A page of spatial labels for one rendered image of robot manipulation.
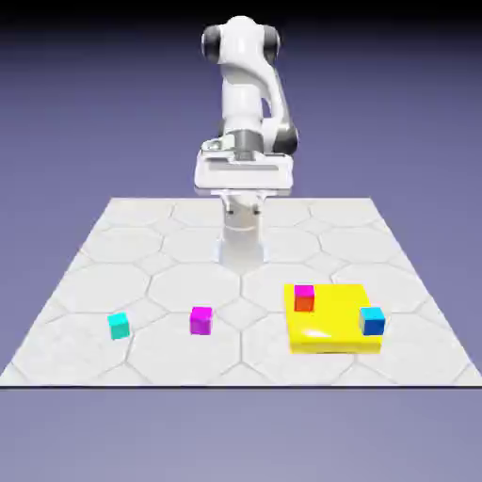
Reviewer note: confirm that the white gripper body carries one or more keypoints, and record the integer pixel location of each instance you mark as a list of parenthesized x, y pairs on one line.
[(243, 177)]

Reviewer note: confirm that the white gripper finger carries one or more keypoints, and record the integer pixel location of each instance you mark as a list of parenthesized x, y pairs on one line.
[(258, 205), (229, 205)]

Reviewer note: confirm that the large yellow box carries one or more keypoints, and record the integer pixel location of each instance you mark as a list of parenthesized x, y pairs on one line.
[(331, 324)]

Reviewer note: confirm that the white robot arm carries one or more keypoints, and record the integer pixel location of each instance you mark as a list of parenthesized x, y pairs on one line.
[(241, 67)]

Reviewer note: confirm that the small blue cube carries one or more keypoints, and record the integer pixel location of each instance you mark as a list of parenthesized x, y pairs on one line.
[(372, 322)]

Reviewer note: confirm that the small magenta cube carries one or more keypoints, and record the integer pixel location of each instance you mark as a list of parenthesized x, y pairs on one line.
[(201, 321)]

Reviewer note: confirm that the small red cube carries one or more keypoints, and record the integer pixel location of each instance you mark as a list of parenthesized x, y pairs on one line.
[(304, 299)]

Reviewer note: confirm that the small teal cube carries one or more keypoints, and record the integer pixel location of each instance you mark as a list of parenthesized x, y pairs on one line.
[(119, 326)]

